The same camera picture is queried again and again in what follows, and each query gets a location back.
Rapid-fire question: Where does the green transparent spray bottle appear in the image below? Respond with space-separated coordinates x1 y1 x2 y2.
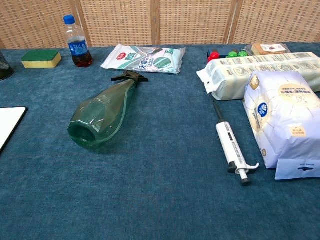
67 70 149 153

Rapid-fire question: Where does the cola bottle with blue cap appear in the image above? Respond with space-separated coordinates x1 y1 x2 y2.
63 14 94 68

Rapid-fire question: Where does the cleaning cloth plastic package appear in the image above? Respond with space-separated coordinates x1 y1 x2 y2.
100 43 187 75

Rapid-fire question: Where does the white pipette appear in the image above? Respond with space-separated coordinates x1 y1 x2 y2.
212 100 260 186

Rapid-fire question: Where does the dark blue rectangular box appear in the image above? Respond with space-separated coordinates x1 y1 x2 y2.
206 48 230 63

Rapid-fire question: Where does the long cream printed package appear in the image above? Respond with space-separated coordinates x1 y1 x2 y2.
196 51 320 101

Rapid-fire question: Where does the green toy block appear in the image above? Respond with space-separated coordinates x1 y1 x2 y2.
227 50 248 59

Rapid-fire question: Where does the bamboo folding screen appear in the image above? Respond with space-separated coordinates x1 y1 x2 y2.
0 0 320 50

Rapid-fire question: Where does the lilac tissue pack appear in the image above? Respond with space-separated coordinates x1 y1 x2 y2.
242 70 320 181

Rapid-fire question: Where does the biscuit pack in clear wrapper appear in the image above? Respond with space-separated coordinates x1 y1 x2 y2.
243 42 292 56

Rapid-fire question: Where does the green and yellow sponge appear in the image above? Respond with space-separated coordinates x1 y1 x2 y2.
21 49 63 69

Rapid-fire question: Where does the white board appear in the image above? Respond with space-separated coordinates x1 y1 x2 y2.
0 106 28 156

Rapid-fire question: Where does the black mesh pen holder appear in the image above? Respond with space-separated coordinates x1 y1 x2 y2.
0 48 15 81

